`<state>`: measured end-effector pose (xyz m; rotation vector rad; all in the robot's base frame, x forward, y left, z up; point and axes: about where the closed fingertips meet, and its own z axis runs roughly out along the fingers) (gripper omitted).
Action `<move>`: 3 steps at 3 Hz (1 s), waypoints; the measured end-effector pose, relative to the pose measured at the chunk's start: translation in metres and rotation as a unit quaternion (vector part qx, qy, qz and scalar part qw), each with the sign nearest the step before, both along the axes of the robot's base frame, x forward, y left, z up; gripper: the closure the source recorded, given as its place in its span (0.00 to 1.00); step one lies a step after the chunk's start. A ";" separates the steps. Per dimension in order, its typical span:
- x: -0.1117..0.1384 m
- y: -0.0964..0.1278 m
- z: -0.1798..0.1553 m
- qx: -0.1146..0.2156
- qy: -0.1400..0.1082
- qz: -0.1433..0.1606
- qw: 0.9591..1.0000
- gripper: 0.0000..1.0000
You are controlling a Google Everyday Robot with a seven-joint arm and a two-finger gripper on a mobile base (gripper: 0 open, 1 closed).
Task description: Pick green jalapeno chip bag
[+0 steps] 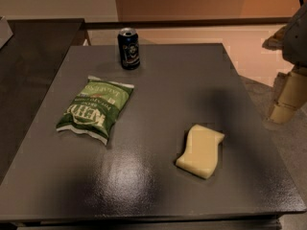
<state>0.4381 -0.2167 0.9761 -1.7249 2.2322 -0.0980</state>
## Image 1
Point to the dark blue soda can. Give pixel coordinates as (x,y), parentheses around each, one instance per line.
(128,48)

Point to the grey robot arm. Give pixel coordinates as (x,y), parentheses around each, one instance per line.
(291,39)

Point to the yellow sponge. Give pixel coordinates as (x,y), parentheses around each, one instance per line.
(201,154)

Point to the green jalapeno chip bag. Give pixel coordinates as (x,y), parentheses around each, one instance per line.
(96,108)

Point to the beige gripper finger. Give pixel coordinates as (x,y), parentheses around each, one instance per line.
(289,95)

